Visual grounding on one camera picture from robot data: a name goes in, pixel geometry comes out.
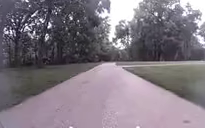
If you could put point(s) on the pinkish grey gravel path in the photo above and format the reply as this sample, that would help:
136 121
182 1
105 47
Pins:
103 96

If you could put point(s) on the wood of green trees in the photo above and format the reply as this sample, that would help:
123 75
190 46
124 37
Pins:
160 36
63 36

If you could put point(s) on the grass beside path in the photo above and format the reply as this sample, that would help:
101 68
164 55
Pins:
180 78
26 81

